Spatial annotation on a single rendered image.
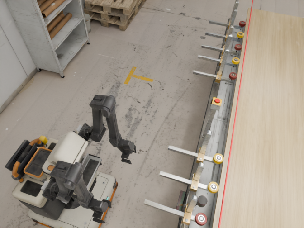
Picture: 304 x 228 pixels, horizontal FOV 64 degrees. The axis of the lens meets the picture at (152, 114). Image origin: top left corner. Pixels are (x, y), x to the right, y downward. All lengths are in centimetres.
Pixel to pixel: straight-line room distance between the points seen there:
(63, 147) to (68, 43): 301
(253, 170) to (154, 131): 149
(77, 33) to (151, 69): 144
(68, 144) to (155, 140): 172
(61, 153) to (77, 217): 111
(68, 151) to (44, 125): 196
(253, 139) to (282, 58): 121
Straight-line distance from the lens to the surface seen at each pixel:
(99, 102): 138
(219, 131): 255
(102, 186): 259
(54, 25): 404
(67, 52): 421
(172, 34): 468
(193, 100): 356
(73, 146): 157
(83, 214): 254
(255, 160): 216
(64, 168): 122
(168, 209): 189
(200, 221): 185
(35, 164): 213
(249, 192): 203
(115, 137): 163
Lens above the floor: 267
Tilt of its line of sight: 53 degrees down
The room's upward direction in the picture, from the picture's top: 2 degrees clockwise
